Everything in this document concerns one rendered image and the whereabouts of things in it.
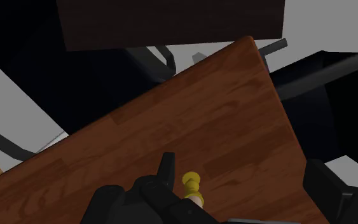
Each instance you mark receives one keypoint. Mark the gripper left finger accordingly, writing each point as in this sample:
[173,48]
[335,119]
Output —
[154,198]

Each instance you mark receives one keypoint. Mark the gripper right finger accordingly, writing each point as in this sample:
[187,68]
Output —
[327,192]

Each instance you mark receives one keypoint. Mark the brown wooden table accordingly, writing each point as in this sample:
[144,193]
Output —
[197,108]

